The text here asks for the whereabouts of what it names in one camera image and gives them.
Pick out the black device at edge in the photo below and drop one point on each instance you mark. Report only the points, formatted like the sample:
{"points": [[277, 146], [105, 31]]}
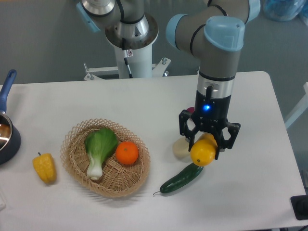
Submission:
{"points": [[300, 206]]}

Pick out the blue plastic bag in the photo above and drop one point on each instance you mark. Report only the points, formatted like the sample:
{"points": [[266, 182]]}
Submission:
{"points": [[286, 10]]}

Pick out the dark red fruit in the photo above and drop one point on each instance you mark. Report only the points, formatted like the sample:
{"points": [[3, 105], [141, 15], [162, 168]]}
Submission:
{"points": [[190, 109]]}

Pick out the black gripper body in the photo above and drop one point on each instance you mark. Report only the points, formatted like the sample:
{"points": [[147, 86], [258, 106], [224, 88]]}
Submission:
{"points": [[210, 113]]}

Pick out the yellow bell pepper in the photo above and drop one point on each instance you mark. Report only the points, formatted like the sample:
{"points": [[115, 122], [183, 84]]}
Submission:
{"points": [[45, 168]]}

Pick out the green cucumber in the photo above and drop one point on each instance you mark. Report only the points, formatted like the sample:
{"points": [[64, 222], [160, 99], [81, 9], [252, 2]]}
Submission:
{"points": [[188, 174]]}

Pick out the beige round potato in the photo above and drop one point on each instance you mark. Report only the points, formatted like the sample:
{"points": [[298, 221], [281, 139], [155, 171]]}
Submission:
{"points": [[180, 148]]}

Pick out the yellow mango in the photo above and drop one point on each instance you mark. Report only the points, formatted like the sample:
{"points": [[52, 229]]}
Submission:
{"points": [[204, 150]]}

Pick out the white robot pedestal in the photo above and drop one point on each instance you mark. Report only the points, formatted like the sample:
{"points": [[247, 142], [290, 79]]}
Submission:
{"points": [[130, 64]]}

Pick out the green bok choy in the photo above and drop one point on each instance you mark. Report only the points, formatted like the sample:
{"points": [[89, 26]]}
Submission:
{"points": [[99, 145]]}

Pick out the woven wicker basket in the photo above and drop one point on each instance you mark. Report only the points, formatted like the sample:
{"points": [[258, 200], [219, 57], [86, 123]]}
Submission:
{"points": [[117, 180]]}

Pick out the dark blue saucepan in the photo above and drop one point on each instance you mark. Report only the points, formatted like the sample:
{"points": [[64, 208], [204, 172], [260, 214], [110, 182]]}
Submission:
{"points": [[10, 138]]}

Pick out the white frame at right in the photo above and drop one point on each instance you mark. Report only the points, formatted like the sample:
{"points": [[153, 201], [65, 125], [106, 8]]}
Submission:
{"points": [[298, 109]]}

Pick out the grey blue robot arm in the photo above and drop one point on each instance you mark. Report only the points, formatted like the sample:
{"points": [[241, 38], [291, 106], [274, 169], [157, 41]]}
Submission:
{"points": [[215, 36]]}

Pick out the orange tangerine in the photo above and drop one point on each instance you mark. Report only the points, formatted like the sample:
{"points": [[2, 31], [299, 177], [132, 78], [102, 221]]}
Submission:
{"points": [[127, 153]]}

